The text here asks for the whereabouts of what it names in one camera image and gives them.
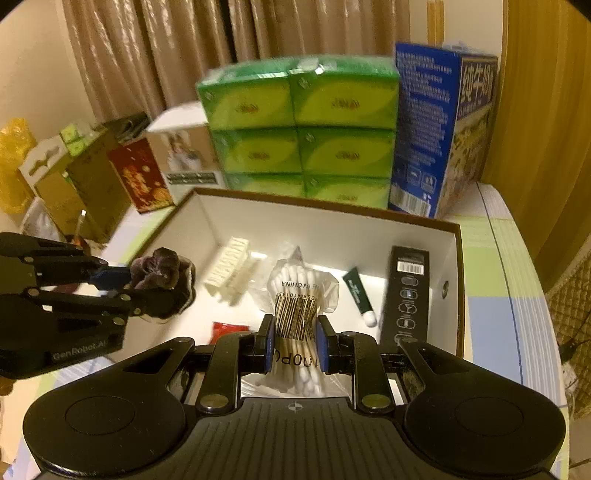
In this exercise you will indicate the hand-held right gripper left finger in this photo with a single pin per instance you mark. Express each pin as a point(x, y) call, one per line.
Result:
point(268, 345)

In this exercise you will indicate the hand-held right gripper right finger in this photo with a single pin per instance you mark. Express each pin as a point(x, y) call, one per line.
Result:
point(322, 345)

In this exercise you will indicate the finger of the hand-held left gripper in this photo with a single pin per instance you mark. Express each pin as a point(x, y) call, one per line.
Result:
point(111, 277)
point(106, 305)

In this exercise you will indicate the red foil packet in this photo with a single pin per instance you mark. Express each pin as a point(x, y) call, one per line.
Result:
point(228, 330)

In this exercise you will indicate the purple velvet scrunchie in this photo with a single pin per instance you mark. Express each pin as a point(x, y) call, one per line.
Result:
point(159, 272)

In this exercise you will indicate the dark green tube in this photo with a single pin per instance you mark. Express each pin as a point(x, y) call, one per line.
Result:
point(360, 293)

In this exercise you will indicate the bag of cotton swabs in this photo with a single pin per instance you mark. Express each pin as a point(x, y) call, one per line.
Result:
point(295, 286)

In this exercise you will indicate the brown cardboard storage box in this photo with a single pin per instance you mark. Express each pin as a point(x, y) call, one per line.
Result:
point(217, 221)

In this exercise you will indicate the plain golden box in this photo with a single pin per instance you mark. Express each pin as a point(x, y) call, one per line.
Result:
point(101, 194)

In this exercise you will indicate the small white packet in box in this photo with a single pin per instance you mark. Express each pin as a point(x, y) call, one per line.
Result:
point(231, 270)

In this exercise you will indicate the black product box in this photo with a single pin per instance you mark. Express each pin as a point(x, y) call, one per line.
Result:
point(406, 295)

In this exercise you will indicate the red gift box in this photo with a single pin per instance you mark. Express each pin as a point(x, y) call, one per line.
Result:
point(141, 177)

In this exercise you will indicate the golden box with white top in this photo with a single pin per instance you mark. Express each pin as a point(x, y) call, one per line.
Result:
point(51, 184)

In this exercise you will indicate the small green white box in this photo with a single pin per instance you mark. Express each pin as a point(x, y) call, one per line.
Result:
point(78, 136)

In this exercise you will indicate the yellow plastic bag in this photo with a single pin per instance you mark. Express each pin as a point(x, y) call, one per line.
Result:
point(14, 161)

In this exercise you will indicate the white picture product box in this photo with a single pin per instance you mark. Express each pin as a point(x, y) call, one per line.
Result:
point(189, 147)

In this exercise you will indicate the checked tablecloth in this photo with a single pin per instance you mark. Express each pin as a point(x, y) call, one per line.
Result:
point(503, 277)

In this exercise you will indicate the stack of green tissue boxes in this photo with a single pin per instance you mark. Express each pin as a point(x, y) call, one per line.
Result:
point(300, 129)

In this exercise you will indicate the blue printed carton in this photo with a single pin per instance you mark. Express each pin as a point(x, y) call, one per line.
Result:
point(425, 129)

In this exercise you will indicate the beige curtain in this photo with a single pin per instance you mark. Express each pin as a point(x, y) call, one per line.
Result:
point(184, 41)

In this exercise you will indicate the quilted beige chair cover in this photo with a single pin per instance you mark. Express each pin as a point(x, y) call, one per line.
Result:
point(575, 304)

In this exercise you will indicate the golden curtain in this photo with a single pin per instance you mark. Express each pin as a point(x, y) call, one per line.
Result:
point(540, 115)

